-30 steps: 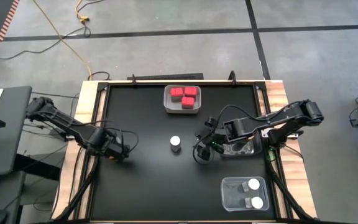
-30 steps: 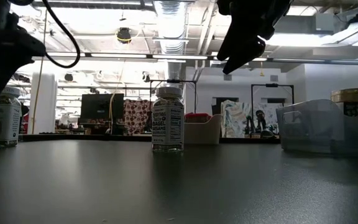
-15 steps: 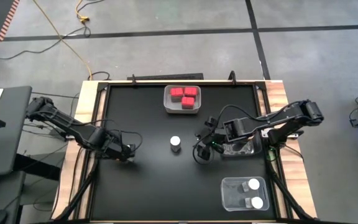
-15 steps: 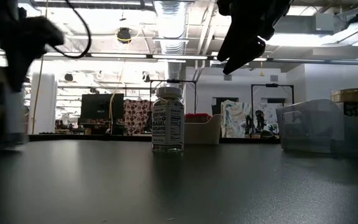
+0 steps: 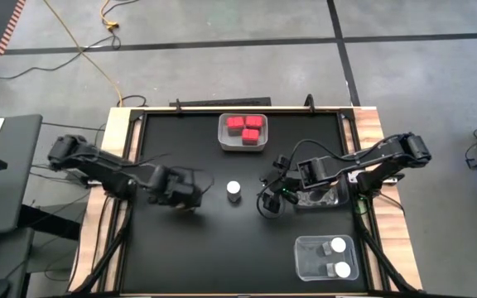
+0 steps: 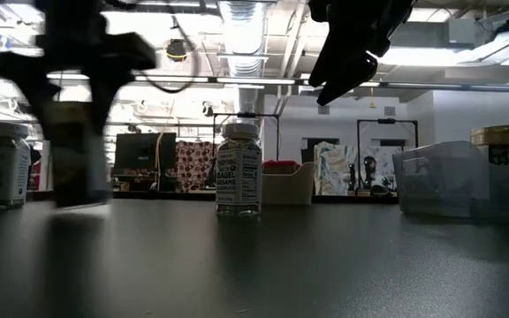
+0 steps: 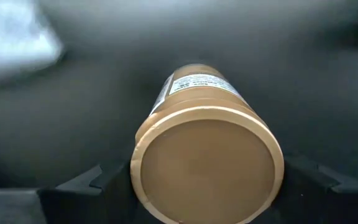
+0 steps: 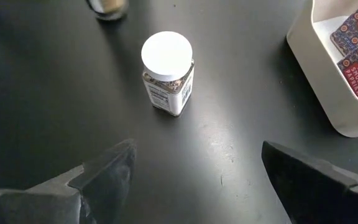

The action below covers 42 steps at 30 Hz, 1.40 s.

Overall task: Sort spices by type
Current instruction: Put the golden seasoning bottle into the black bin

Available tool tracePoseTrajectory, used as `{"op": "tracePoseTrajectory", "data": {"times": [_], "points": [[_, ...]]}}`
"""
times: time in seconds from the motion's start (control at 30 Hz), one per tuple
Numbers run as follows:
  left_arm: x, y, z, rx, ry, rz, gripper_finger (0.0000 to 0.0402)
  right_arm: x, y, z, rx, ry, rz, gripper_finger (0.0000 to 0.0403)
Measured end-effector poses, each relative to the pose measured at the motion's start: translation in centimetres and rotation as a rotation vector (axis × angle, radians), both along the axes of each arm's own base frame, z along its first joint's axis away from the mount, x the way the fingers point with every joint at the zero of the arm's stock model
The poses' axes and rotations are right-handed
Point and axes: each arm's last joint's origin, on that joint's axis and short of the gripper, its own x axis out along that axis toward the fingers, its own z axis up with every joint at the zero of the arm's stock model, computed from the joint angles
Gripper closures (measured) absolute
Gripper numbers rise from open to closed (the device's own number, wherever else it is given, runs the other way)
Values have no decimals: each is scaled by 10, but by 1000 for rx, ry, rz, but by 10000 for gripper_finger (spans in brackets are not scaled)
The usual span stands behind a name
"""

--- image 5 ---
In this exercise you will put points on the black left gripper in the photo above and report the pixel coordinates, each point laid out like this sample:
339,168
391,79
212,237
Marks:
176,188

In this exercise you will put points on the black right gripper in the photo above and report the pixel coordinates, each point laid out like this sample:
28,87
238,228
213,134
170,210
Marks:
284,180

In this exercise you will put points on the white lid spice jar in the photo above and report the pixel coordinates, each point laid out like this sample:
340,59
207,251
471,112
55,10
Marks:
342,270
338,245
233,187

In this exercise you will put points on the red lid spice tin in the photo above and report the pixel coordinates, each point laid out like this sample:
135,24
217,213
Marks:
250,135
254,121
235,122

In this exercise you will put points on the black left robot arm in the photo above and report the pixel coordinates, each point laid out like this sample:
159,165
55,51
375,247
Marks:
97,163

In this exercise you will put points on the dark tinted plastic bin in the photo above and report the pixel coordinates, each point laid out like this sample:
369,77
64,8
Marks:
333,198

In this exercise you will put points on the black table mat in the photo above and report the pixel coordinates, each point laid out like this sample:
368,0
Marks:
197,248

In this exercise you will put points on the white opaque plastic bin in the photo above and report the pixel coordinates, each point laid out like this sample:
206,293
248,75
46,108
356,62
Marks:
227,142

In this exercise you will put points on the clear plastic bin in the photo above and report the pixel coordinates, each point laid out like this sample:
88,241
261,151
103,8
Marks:
304,265

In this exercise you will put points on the grey power adapter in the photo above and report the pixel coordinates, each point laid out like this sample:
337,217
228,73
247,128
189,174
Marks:
93,181

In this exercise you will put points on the black flat bar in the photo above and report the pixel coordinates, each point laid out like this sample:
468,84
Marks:
230,102

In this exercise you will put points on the black desk base bar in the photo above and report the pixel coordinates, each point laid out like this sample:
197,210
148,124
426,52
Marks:
48,221

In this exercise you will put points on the grey side desk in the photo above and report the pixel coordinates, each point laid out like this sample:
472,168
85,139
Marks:
11,194

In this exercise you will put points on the black frame clamp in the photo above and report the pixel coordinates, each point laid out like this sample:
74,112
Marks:
177,105
309,103

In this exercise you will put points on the black metal table frame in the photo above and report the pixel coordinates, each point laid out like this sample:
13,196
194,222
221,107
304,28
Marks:
97,261

